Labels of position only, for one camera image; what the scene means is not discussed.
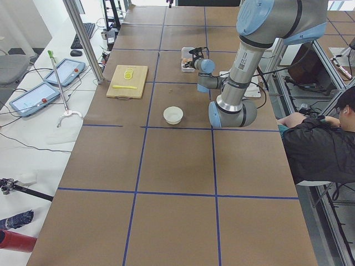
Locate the wooden cutting board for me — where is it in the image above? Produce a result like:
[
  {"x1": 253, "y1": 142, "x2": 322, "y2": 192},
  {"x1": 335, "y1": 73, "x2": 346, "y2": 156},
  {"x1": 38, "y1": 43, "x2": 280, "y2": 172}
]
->
[{"x1": 106, "y1": 65, "x2": 148, "y2": 99}]

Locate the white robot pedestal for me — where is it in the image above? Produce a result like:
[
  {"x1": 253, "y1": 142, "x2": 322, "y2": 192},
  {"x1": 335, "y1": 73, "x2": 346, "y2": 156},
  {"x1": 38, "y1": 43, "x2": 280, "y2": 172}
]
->
[{"x1": 245, "y1": 76, "x2": 261, "y2": 98}]

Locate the black computer mouse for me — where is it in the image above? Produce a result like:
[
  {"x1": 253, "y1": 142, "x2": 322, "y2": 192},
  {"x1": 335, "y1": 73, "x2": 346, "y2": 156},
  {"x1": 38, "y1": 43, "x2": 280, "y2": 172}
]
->
[{"x1": 70, "y1": 49, "x2": 83, "y2": 57}]

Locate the clear plastic egg box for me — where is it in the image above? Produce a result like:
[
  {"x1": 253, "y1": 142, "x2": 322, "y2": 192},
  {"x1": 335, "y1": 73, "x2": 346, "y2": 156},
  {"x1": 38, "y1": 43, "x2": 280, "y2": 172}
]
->
[{"x1": 181, "y1": 47, "x2": 195, "y2": 73}]

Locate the white round bowl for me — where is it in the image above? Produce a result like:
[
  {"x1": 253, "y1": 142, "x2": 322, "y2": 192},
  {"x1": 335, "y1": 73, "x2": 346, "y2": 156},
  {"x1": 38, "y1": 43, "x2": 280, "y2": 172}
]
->
[{"x1": 163, "y1": 106, "x2": 184, "y2": 125}]

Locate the reacher grabber stick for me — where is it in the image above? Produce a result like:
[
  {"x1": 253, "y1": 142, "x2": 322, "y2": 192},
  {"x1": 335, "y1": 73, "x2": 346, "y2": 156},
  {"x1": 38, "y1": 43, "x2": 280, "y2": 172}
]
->
[{"x1": 48, "y1": 50, "x2": 84, "y2": 128}]

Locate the far teach pendant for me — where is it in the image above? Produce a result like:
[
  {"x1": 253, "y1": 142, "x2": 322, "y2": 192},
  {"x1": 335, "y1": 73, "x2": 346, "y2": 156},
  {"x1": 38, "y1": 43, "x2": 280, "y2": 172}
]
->
[{"x1": 43, "y1": 58, "x2": 85, "y2": 87}]

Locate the yellow plastic knife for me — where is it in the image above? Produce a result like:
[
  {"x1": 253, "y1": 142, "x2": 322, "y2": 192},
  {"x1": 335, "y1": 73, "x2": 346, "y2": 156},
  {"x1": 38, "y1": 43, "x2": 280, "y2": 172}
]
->
[{"x1": 112, "y1": 85, "x2": 138, "y2": 89}]

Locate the aluminium frame post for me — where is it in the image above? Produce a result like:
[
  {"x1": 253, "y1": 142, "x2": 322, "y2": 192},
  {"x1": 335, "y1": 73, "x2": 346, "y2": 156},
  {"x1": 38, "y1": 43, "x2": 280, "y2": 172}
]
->
[{"x1": 63, "y1": 0, "x2": 104, "y2": 84}]

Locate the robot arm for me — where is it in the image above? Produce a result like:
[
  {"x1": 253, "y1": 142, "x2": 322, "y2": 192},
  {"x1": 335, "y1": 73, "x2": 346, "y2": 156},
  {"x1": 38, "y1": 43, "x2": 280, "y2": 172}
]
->
[{"x1": 186, "y1": 1, "x2": 328, "y2": 127}]

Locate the seated person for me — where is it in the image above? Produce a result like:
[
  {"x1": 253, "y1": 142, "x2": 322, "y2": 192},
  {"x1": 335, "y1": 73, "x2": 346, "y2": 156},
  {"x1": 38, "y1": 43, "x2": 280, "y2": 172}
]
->
[{"x1": 277, "y1": 87, "x2": 354, "y2": 185}]

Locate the black tripod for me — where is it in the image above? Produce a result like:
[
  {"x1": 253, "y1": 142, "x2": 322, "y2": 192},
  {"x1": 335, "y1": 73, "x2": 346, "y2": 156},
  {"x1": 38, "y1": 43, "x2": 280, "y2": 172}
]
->
[{"x1": 1, "y1": 178, "x2": 54, "y2": 201}]

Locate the teach pendant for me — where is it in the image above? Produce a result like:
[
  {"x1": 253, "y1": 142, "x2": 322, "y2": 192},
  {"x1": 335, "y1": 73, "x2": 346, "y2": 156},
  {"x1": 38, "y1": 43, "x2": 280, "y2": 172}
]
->
[
  {"x1": 43, "y1": 58, "x2": 85, "y2": 87},
  {"x1": 9, "y1": 82, "x2": 60, "y2": 117}
]

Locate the folded blue umbrella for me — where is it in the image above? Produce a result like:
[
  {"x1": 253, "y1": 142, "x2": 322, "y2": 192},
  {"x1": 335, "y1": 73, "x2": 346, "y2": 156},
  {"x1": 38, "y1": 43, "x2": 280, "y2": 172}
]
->
[{"x1": 1, "y1": 210, "x2": 34, "y2": 230}]

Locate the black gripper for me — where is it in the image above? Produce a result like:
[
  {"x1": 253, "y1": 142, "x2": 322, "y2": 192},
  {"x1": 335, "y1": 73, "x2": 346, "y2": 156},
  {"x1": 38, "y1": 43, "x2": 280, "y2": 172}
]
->
[{"x1": 189, "y1": 47, "x2": 206, "y2": 69}]

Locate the near teach pendant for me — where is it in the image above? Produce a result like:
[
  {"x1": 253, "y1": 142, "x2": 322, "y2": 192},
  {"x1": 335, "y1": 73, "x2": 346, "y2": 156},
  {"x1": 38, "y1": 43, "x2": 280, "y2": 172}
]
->
[{"x1": 9, "y1": 82, "x2": 60, "y2": 117}]

